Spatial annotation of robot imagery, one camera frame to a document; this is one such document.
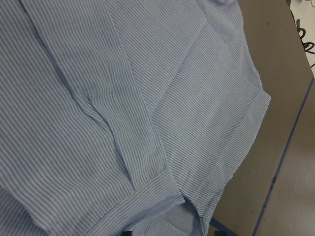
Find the light blue striped shirt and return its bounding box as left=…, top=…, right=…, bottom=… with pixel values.
left=0, top=0, right=271, bottom=236

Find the black cable bundle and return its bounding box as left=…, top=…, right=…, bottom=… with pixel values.
left=294, top=19, right=315, bottom=69

